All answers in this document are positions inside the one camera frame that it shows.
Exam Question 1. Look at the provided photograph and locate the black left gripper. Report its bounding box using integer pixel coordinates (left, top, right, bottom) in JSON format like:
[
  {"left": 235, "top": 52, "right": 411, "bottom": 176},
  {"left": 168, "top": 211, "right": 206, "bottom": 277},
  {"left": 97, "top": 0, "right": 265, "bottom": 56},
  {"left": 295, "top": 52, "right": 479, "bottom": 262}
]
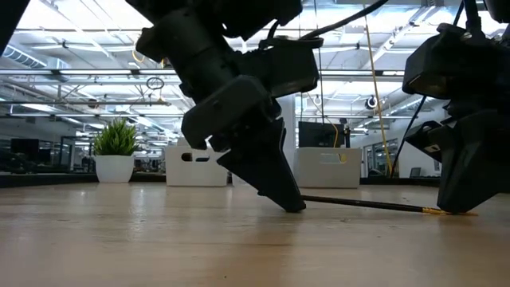
[{"left": 137, "top": 7, "right": 280, "bottom": 151}]

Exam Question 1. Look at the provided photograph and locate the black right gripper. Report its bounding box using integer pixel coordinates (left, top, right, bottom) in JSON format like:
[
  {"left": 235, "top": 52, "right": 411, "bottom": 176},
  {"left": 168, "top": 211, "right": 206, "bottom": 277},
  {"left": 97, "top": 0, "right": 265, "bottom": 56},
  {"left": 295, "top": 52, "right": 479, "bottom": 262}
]
[{"left": 404, "top": 95, "right": 510, "bottom": 214}]

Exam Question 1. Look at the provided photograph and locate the black monitor screen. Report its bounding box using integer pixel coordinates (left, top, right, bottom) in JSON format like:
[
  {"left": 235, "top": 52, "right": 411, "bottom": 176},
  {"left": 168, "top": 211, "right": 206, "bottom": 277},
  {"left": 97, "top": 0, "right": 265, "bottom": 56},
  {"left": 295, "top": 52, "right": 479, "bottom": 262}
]
[{"left": 298, "top": 121, "right": 346, "bottom": 149}]

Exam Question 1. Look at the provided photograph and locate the green plant in white pot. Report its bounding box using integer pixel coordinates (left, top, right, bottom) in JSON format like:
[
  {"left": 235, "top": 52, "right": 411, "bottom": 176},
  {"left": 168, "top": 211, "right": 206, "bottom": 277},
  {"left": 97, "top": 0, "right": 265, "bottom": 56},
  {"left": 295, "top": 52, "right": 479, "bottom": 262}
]
[{"left": 92, "top": 118, "right": 139, "bottom": 184}]

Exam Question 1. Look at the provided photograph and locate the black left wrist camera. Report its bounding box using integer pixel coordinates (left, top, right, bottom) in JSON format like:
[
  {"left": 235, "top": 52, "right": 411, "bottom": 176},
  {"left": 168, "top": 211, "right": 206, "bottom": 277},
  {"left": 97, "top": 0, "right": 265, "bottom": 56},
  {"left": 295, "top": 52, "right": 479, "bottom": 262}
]
[{"left": 238, "top": 36, "right": 322, "bottom": 99}]

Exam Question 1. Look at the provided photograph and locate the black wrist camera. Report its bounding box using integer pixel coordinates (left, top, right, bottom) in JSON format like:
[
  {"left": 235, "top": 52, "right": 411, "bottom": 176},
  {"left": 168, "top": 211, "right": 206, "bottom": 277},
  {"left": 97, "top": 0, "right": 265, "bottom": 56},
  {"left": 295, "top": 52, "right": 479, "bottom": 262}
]
[
  {"left": 402, "top": 23, "right": 479, "bottom": 100},
  {"left": 238, "top": 36, "right": 322, "bottom": 99}
]

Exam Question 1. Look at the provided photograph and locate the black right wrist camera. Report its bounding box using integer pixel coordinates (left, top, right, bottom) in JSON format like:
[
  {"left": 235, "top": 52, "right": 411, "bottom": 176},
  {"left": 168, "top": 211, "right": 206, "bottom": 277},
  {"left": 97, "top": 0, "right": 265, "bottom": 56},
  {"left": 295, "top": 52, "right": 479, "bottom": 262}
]
[{"left": 402, "top": 23, "right": 479, "bottom": 100}]

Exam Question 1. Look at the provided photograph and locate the yellow cable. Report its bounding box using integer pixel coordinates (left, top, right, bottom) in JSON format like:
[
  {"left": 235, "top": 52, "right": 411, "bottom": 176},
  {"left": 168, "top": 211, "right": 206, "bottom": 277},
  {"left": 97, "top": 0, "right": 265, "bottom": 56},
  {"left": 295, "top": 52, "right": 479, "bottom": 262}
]
[{"left": 363, "top": 15, "right": 394, "bottom": 179}]

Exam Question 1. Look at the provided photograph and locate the black left wrist camera cable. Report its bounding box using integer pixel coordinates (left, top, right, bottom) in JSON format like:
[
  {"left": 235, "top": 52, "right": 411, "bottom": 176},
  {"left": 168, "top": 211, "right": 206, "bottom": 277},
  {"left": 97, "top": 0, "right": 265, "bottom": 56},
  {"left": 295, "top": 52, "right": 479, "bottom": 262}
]
[{"left": 258, "top": 0, "right": 390, "bottom": 51}]

